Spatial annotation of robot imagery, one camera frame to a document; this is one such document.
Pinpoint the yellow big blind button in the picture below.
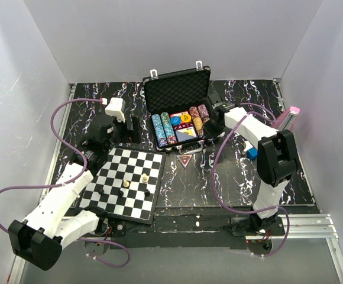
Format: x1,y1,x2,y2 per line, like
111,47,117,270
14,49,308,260
180,113,192,124

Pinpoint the blue playing card deck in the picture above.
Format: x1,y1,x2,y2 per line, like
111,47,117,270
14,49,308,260
174,127,198,143

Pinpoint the red playing card deck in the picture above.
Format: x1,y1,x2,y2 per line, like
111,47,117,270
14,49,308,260
170,111,190,126

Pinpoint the blue small blind button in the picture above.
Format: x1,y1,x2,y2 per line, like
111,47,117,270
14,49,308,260
170,116,182,125

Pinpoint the black poker set case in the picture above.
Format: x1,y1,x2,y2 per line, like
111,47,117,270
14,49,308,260
142,60,220,152

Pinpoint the triangular all-in marker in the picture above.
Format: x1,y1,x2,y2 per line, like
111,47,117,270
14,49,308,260
177,154,192,168

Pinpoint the black white chess board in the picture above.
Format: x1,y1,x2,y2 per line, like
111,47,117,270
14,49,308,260
79,147,166,224

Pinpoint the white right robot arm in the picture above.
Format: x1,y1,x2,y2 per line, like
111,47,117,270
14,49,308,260
203,94,299,235

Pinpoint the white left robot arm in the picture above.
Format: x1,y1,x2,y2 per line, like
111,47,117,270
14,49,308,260
8,114,142,271

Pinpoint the purple red chip column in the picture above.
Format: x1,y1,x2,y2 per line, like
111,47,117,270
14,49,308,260
197,104,210,123

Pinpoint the red yellow chip column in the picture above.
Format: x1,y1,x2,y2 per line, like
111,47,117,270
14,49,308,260
189,106,204,138

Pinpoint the light blue chip column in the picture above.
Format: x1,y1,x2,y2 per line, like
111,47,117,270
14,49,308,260
151,114,168,147

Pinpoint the green blue chip column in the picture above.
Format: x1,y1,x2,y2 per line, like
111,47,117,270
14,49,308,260
160,112,177,144

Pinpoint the white and blue block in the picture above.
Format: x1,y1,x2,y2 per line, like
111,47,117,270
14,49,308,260
242,141,258,161

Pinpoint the white chess pawn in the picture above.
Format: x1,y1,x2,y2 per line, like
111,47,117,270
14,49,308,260
123,180,130,188

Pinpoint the pink metronome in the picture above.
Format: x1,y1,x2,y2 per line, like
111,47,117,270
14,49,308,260
272,106,300,131

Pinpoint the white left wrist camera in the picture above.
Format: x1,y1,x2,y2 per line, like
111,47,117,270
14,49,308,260
105,98,125,122

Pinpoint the aluminium rail frame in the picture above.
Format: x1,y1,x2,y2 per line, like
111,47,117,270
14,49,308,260
7,79,343,284

